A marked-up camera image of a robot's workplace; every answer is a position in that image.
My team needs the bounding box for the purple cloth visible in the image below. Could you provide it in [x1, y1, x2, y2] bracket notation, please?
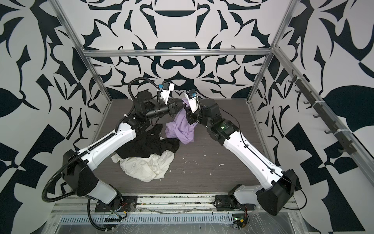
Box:
[165, 108, 198, 144]

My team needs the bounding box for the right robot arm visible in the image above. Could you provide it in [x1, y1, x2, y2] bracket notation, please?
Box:
[186, 97, 298, 216]

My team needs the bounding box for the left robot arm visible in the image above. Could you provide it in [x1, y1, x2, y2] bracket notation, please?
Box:
[60, 91, 186, 210]

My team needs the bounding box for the black cloth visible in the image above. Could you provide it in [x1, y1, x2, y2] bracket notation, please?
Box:
[115, 124, 180, 160]

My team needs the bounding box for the white cloth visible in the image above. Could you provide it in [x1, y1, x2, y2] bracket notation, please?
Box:
[111, 150, 175, 182]

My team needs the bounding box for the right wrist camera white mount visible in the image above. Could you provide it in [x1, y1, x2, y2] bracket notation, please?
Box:
[185, 89, 199, 113]

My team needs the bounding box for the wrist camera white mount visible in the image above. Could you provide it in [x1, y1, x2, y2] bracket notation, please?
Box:
[157, 82, 175, 104]
[185, 89, 199, 113]

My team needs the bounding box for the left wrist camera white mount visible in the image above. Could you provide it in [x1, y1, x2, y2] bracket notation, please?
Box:
[157, 82, 175, 104]

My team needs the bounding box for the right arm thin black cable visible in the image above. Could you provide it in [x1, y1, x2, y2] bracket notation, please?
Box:
[219, 107, 308, 211]

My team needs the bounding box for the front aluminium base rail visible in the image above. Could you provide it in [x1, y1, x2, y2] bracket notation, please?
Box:
[42, 194, 308, 234]

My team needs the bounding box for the wall hook rail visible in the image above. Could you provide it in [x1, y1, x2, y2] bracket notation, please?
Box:
[289, 71, 357, 155]

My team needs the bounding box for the aluminium cage frame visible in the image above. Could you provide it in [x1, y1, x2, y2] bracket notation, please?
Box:
[50, 1, 374, 183]

